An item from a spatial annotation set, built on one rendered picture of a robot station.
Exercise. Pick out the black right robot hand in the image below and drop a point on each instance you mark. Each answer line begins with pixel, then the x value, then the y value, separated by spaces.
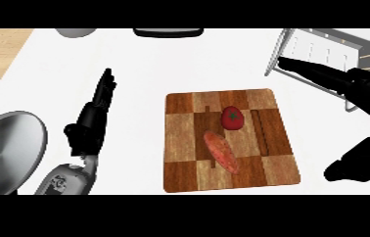
pixel 343 81

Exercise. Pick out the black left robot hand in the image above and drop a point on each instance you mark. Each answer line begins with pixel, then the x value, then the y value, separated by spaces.
pixel 91 117

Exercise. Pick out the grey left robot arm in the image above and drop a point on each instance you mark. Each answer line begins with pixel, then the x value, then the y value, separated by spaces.
pixel 72 179

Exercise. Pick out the red tomato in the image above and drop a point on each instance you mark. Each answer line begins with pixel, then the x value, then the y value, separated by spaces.
pixel 231 117

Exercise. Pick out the checkered wooden cutting board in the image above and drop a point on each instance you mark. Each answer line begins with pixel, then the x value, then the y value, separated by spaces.
pixel 230 139

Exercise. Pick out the grey round bowl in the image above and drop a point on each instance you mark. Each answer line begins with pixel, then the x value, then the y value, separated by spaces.
pixel 75 32

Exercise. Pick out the orange sweet potato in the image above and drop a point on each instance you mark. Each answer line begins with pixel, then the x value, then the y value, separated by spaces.
pixel 221 151

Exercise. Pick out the black flat appliance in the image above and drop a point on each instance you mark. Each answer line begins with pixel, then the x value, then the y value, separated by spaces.
pixel 167 32

